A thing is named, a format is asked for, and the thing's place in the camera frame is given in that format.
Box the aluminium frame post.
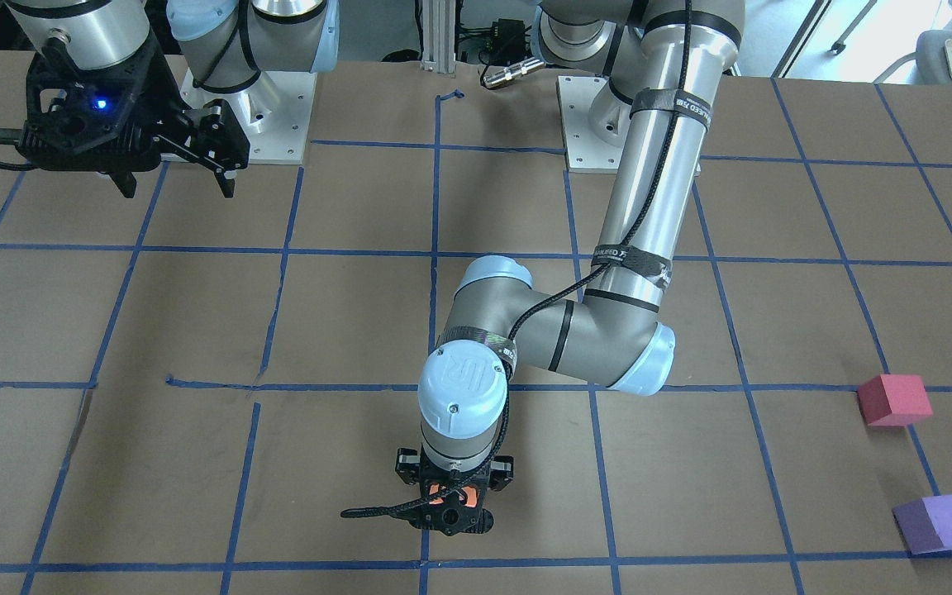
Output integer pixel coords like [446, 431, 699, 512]
[416, 0, 460, 78]

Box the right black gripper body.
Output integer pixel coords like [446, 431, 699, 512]
[17, 37, 188, 174]

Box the silver cable connector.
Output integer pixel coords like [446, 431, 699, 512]
[480, 57, 547, 90]

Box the pink foam cube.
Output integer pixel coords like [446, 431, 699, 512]
[857, 374, 934, 426]

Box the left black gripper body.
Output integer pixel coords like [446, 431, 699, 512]
[394, 447, 516, 534]

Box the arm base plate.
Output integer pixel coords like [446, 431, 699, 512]
[558, 75, 630, 174]
[224, 71, 320, 165]

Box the purple foam cube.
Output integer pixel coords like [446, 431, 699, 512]
[892, 494, 952, 555]

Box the orange foam cube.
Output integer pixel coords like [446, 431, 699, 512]
[428, 483, 480, 509]

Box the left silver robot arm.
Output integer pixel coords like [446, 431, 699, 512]
[341, 1, 745, 536]

